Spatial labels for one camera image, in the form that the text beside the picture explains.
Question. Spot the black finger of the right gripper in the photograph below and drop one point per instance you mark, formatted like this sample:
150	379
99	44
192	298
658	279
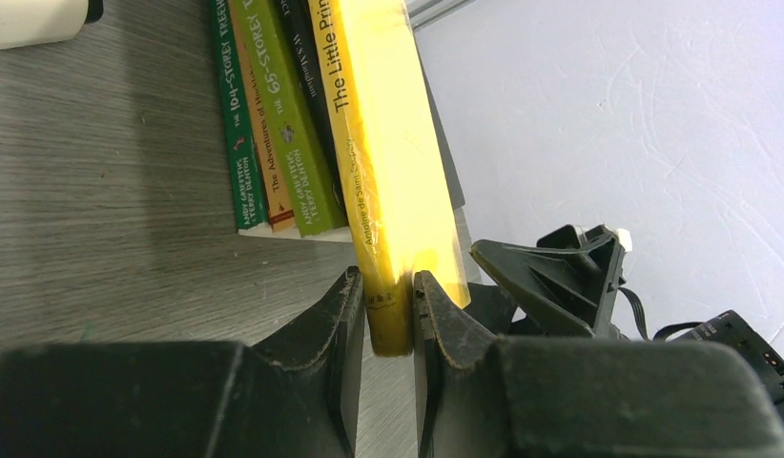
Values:
566	292

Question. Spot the light green spine book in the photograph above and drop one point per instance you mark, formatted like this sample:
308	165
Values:
297	147

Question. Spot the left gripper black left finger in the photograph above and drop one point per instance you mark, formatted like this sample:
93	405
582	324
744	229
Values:
293	394

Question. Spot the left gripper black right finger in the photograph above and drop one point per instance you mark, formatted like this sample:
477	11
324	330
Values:
484	395

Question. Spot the orange spine book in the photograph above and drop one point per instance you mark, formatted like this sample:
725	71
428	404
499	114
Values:
280	211

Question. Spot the yellow book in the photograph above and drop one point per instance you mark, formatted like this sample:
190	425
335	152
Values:
391	171

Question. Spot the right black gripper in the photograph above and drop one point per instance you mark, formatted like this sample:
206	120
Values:
731	330

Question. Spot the dark green spine book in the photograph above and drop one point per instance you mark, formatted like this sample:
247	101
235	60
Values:
247	183

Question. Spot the black Moon Sixpence book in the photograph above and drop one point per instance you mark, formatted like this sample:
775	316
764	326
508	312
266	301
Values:
296	21

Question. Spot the cream three-tier shelf rack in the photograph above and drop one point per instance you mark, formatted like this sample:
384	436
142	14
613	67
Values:
32	22

